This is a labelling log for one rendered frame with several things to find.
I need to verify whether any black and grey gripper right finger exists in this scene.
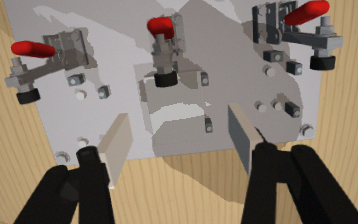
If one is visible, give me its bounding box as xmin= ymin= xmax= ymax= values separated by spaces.
xmin=228 ymin=103 xmax=358 ymax=224

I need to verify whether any grey metal fixture plate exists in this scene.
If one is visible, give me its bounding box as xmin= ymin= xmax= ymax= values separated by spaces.
xmin=3 ymin=0 xmax=322 ymax=166

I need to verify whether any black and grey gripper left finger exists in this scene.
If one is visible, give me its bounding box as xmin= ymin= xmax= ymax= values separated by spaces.
xmin=13 ymin=113 xmax=133 ymax=224

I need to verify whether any grey rectangular plate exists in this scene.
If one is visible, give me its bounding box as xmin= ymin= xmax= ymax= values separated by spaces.
xmin=143 ymin=69 xmax=206 ymax=145

